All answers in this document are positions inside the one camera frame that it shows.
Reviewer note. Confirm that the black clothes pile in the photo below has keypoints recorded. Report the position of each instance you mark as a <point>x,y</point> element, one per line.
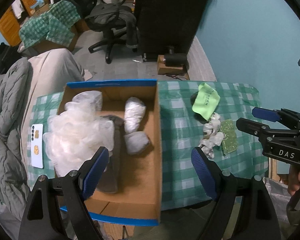
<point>8,56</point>

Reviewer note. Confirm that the person's right hand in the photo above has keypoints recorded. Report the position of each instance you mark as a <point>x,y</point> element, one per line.
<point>293,179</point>

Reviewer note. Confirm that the black office chair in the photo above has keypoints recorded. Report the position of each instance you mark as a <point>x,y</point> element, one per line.
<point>113,19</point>

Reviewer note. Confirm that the crumpled white patterned bag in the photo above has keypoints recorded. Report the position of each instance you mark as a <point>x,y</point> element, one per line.
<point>211,136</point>

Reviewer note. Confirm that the small white soft bundle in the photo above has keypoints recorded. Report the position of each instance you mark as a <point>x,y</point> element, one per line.
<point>136,142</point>

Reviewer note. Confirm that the small brown cardboard box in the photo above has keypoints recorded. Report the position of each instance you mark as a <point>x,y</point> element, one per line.
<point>162,69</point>

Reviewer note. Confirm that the grey knitted sock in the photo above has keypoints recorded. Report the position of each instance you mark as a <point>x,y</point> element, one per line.
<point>108,182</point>

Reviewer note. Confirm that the green checkered cloth on box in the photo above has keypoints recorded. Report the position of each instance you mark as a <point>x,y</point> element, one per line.
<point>53,25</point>

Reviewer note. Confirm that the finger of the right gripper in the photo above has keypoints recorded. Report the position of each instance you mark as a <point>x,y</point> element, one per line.
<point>266,114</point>
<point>257,129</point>

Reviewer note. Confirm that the green sparkly sponge cloth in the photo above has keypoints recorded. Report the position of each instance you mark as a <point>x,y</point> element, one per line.
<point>230,142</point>

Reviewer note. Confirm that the black cylinder on box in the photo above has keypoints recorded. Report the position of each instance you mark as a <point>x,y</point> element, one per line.
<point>173,59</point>

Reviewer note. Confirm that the white mesh bath pouf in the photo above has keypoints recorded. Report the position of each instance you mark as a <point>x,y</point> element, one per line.
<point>77,133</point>

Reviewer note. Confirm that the large black cabinet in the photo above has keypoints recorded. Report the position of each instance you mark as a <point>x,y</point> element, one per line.
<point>167,24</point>

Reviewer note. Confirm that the blue cardboard box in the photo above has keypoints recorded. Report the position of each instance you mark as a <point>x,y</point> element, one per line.
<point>137,201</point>

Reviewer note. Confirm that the beige bed sheet mattress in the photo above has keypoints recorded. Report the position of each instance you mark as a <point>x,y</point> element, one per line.
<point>49,73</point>

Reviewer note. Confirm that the green checkered plastic tablecloth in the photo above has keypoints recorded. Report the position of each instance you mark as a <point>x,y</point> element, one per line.
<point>238,152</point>

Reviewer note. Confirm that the white wrapped soft bundle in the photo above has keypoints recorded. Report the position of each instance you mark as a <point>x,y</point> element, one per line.
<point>135,110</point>

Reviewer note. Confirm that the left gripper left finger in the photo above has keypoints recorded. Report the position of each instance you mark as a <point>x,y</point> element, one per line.
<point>42,216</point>

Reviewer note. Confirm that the light green printed cloth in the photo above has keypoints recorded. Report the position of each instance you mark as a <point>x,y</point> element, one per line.
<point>206,101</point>

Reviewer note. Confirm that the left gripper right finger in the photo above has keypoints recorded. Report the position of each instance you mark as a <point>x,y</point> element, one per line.
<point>256,219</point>

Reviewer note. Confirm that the white smartphone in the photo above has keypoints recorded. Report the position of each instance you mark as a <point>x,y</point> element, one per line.
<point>37,145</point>

